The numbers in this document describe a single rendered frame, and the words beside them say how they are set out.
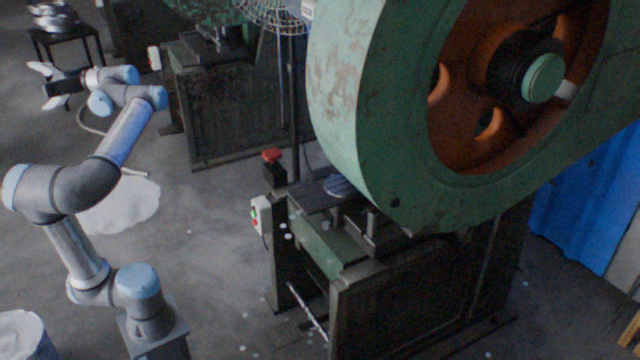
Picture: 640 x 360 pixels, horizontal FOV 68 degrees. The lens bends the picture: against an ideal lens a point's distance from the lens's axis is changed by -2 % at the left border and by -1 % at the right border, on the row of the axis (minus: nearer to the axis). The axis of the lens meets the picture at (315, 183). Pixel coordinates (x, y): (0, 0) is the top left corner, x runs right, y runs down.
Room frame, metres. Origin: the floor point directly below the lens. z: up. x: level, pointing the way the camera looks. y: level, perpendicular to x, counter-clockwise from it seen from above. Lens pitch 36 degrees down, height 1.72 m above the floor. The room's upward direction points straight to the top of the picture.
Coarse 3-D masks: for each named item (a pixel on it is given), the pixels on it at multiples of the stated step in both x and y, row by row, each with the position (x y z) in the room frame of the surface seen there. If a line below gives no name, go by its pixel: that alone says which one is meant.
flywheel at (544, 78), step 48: (480, 0) 0.95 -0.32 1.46; (528, 0) 1.02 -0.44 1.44; (576, 0) 1.10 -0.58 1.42; (480, 48) 0.95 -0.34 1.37; (528, 48) 0.88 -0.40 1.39; (576, 48) 1.13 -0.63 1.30; (432, 96) 0.94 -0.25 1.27; (480, 96) 0.98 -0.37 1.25; (528, 96) 0.86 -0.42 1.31; (432, 144) 0.92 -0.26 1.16; (480, 144) 1.00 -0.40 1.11; (528, 144) 1.05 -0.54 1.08
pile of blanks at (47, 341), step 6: (48, 336) 1.11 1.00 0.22; (42, 342) 1.05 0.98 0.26; (48, 342) 1.08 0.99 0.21; (42, 348) 1.04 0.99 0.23; (48, 348) 1.07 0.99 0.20; (54, 348) 1.10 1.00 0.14; (36, 354) 1.00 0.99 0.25; (42, 354) 1.02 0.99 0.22; (48, 354) 1.05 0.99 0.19; (54, 354) 1.08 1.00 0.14
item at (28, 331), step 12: (12, 312) 1.17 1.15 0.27; (24, 312) 1.17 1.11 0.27; (0, 324) 1.12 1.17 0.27; (12, 324) 1.12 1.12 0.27; (24, 324) 1.12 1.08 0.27; (36, 324) 1.12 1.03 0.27; (0, 336) 1.06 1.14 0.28; (12, 336) 1.06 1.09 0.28; (24, 336) 1.07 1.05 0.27; (36, 336) 1.07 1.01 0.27; (0, 348) 1.01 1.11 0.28; (12, 348) 1.01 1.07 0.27; (24, 348) 1.02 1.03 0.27
